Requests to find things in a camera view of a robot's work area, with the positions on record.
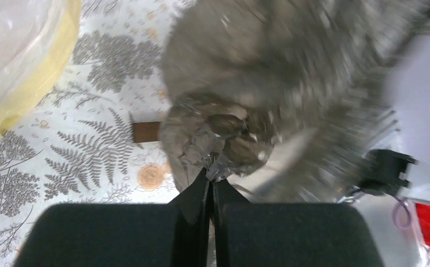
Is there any dark trash bag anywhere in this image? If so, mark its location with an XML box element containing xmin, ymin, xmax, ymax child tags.
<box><xmin>159</xmin><ymin>1</ymin><xmax>430</xmax><ymax>202</ymax></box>

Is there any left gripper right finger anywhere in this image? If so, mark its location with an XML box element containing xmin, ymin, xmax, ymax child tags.
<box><xmin>212</xmin><ymin>180</ymin><xmax>384</xmax><ymax>266</ymax></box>

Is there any small brown wooden block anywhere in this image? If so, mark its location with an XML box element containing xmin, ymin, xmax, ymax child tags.
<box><xmin>132</xmin><ymin>122</ymin><xmax>160</xmax><ymax>143</ymax></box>

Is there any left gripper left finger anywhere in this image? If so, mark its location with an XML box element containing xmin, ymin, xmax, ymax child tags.
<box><xmin>15</xmin><ymin>169</ymin><xmax>211</xmax><ymax>266</ymax></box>

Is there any translucent white plastic bag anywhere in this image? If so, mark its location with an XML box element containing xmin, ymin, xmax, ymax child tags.
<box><xmin>0</xmin><ymin>1</ymin><xmax>82</xmax><ymax>140</ymax></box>

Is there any floral patterned table mat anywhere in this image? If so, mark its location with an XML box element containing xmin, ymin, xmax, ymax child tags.
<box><xmin>0</xmin><ymin>1</ymin><xmax>193</xmax><ymax>266</ymax></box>

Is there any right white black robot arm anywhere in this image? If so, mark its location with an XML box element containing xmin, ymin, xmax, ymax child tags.
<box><xmin>359</xmin><ymin>149</ymin><xmax>430</xmax><ymax>205</ymax></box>

